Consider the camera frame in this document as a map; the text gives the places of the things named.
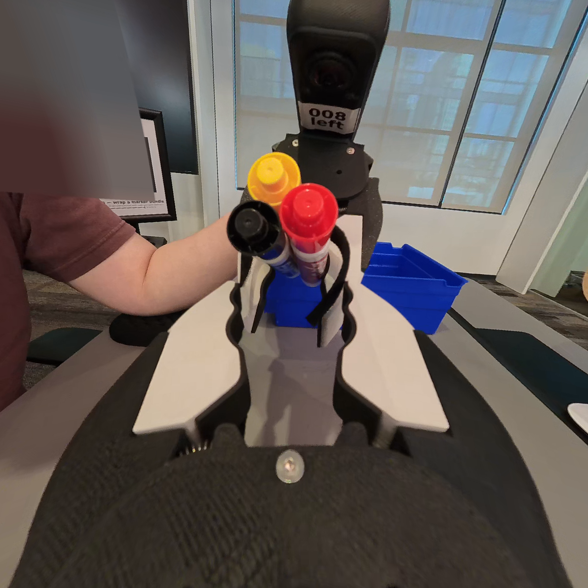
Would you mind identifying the window with grid frame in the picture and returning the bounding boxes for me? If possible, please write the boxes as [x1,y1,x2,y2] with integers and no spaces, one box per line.
[234,0,577,216]

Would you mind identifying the dark wall panel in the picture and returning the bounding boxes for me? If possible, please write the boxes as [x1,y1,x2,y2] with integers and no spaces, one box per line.
[138,0,199,175]

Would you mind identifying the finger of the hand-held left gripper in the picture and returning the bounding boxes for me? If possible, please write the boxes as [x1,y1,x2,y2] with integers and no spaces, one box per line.
[317,213,364,348]
[236,250,276,332]

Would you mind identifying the black capped marker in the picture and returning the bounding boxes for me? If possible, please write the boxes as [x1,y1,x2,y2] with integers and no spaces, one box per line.
[227,201,301,280]

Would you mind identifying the red capped marker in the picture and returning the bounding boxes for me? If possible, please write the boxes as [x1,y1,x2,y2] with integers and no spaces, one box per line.
[279,183,339,288]

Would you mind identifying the yellow highlighter marker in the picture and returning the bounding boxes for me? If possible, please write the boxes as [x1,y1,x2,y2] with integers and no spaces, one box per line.
[247,153,301,212]

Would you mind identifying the black textured pad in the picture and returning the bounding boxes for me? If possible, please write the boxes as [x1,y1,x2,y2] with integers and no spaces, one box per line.
[109,310,184,348]

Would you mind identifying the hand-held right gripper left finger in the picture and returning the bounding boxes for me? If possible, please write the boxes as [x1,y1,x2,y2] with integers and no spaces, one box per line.
[132,280,252,444]

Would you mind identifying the black framed sign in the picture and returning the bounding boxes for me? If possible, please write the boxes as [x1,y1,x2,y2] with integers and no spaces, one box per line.
[101,108,178,224]

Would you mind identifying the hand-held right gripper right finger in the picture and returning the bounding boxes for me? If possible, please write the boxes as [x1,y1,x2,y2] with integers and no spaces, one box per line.
[333,285,451,444]

